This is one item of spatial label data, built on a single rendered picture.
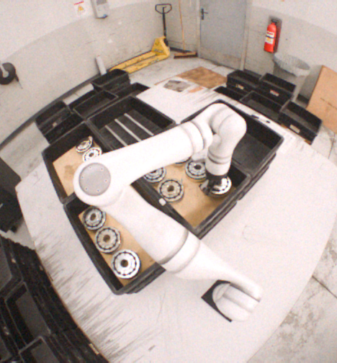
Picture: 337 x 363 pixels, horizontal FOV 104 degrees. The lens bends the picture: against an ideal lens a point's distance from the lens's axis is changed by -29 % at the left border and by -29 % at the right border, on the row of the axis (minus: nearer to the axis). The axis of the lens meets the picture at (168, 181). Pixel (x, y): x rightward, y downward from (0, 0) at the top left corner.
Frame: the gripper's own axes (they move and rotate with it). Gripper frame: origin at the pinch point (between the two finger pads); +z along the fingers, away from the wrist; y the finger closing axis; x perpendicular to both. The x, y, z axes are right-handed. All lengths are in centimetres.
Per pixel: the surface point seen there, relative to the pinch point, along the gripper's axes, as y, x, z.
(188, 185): -3.7, 8.8, 4.2
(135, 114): 8, 63, 4
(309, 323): 14, -126, 87
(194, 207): -9.0, 0.3, 4.3
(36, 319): -131, 20, 50
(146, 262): -35.2, -3.5, 4.5
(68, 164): -38, 60, 4
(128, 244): -36.1, 5.9, 4.5
